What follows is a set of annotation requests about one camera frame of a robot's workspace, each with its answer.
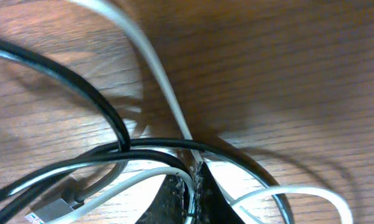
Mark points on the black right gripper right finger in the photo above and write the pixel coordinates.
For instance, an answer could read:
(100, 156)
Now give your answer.
(211, 205)

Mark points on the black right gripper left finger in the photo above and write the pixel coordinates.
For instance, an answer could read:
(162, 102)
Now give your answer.
(169, 205)

